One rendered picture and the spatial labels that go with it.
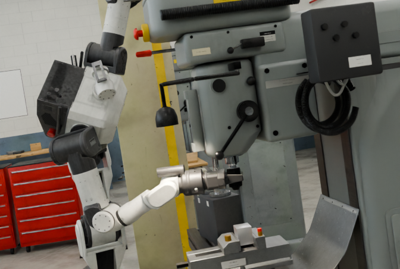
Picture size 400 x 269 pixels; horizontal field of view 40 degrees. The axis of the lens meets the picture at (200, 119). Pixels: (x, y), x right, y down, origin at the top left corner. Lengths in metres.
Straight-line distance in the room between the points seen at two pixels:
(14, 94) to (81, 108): 8.93
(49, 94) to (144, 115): 1.58
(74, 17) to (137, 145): 7.57
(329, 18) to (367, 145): 0.47
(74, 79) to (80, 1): 8.94
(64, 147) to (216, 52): 0.64
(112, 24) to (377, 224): 1.23
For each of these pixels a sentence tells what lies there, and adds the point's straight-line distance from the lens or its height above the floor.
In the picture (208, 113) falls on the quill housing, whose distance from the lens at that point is 1.77.
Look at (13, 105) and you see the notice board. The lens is 10.94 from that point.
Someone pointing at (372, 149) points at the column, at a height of 1.27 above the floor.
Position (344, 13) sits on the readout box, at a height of 1.70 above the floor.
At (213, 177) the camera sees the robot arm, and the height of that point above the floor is 1.25.
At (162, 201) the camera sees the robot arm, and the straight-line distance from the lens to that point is 1.88.
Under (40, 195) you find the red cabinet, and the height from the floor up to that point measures 0.64.
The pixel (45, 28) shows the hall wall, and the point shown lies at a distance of 10.97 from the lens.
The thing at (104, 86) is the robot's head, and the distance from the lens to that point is 1.95.
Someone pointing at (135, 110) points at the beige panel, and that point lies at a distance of 3.55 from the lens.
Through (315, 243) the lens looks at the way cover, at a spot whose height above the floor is 0.92.
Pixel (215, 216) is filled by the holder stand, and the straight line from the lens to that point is 2.19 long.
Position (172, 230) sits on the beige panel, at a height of 0.65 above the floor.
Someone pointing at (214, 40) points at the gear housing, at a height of 1.70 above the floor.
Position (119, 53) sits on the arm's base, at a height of 1.73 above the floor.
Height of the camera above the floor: 1.54
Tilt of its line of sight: 3 degrees down
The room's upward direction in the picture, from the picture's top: 8 degrees counter-clockwise
